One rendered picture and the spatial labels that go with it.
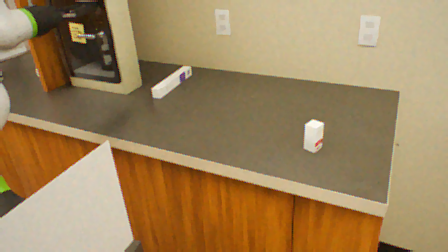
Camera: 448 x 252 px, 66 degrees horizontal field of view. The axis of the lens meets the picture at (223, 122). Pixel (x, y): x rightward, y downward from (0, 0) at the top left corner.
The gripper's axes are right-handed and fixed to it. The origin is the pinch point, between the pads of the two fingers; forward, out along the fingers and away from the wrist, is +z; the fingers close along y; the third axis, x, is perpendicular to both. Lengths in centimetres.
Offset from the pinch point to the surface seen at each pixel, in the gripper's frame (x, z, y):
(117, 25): 8.4, 7.8, -4.6
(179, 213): 66, -22, -45
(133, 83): 33.8, 10.2, -4.8
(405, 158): 69, 48, -116
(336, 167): 37, -15, -95
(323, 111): 37, 18, -84
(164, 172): 49, -22, -41
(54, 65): 27.0, 2.5, 32.4
